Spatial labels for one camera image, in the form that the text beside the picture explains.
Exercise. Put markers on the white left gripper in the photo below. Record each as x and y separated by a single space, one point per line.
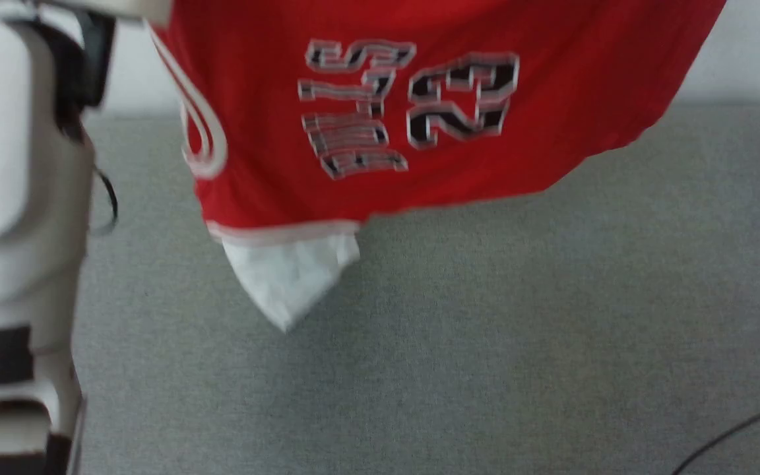
129 8

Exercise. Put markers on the red basketball jersey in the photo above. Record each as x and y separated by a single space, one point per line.
551 79

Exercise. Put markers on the grey fabric sofa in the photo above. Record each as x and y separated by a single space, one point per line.
452 363

